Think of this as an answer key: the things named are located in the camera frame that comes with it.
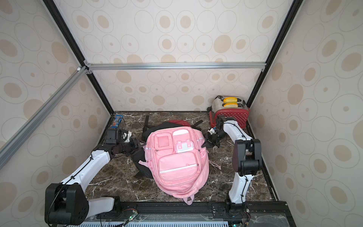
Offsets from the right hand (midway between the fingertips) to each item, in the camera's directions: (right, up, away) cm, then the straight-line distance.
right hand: (201, 147), depth 87 cm
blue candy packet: (-64, +18, +25) cm, 71 cm away
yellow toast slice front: (+21, +27, +10) cm, 36 cm away
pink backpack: (-14, -8, -4) cm, 17 cm away
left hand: (-33, +3, -5) cm, 34 cm away
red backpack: (-13, +16, +22) cm, 30 cm away
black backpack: (-37, -2, -6) cm, 38 cm away
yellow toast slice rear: (+22, +32, +13) cm, 41 cm away
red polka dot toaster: (+28, +21, +10) cm, 37 cm away
